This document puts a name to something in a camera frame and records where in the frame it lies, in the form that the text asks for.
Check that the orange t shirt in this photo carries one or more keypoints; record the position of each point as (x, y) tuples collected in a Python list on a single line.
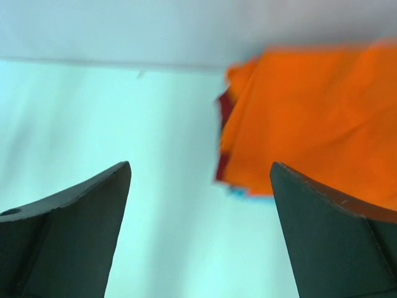
[(329, 112)]

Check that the folded light blue t shirt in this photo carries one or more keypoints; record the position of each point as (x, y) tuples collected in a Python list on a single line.
[(243, 193)]

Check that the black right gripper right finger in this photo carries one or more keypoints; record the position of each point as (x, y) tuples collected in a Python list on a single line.
[(338, 245)]

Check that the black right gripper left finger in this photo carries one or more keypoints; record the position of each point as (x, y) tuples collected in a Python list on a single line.
[(63, 245)]

